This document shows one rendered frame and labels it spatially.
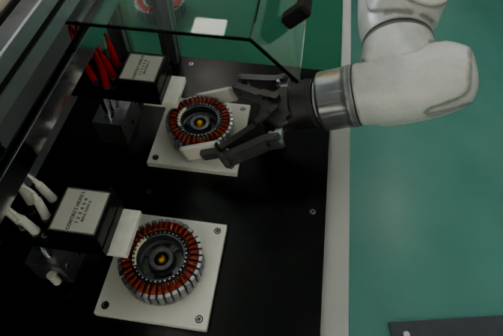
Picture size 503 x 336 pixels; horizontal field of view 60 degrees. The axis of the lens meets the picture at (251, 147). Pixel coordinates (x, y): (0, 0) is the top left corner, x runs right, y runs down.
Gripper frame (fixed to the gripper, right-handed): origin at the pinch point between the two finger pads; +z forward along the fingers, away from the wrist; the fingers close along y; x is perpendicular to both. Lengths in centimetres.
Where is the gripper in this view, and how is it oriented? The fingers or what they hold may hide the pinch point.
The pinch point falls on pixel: (201, 123)
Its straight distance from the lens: 73.7
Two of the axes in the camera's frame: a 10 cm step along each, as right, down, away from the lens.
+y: 1.4, -7.9, 6.0
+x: -4.0, -6.0, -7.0
